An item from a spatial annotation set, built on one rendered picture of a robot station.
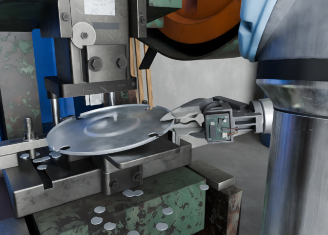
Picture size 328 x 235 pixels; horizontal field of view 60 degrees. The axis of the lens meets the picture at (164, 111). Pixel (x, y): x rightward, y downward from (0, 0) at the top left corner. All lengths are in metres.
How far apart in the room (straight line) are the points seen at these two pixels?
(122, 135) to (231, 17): 0.43
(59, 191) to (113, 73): 0.28
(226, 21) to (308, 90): 0.64
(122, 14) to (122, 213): 0.44
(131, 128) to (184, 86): 1.82
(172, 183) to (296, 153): 0.53
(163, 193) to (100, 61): 0.33
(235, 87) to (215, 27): 2.06
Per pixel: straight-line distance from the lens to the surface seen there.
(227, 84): 2.78
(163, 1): 0.71
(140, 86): 1.91
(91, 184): 0.68
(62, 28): 0.62
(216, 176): 0.77
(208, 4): 0.93
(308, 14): 0.20
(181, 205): 0.72
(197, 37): 0.90
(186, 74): 2.42
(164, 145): 0.58
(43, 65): 1.88
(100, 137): 0.62
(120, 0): 0.71
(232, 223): 0.79
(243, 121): 0.61
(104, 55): 0.65
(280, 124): 0.22
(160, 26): 0.98
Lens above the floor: 0.99
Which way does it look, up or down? 15 degrees down
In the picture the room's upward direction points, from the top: straight up
